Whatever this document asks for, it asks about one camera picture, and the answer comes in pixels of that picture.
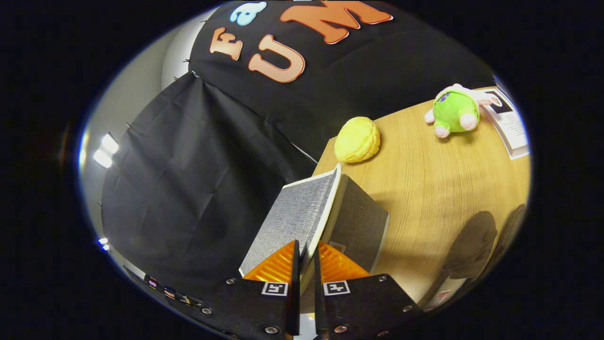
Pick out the brown fuzzy shoe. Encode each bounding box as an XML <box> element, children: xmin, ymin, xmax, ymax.
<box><xmin>422</xmin><ymin>211</ymin><xmax>499</xmax><ymax>313</ymax></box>
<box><xmin>491</xmin><ymin>204</ymin><xmax>527</xmax><ymax>266</ymax></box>

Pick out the yellow plush toy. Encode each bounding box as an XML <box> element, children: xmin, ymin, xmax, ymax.
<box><xmin>334</xmin><ymin>116</ymin><xmax>381</xmax><ymax>164</ymax></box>

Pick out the twin tube ceiling light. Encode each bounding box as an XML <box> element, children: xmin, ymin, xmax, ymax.
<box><xmin>92</xmin><ymin>133</ymin><xmax>119</xmax><ymax>169</ymax></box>

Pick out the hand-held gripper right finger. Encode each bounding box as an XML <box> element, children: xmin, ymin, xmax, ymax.
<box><xmin>313</xmin><ymin>240</ymin><xmax>424</xmax><ymax>339</ymax></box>

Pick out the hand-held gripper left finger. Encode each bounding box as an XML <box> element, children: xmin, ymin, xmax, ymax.
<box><xmin>201</xmin><ymin>239</ymin><xmax>301</xmax><ymax>338</ymax></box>

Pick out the white book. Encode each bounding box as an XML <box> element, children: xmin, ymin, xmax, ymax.
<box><xmin>480</xmin><ymin>87</ymin><xmax>530</xmax><ymax>161</ymax></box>

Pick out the green and pink plush toy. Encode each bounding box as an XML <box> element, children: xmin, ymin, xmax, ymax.
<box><xmin>423</xmin><ymin>83</ymin><xmax>501</xmax><ymax>139</ymax></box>

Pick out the black backdrop cloth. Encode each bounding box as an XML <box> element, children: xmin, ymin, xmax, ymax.
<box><xmin>101</xmin><ymin>0</ymin><xmax>496</xmax><ymax>303</ymax></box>

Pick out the grey fabric storage box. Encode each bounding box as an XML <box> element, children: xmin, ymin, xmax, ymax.
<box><xmin>238</xmin><ymin>163</ymin><xmax>390</xmax><ymax>307</ymax></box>

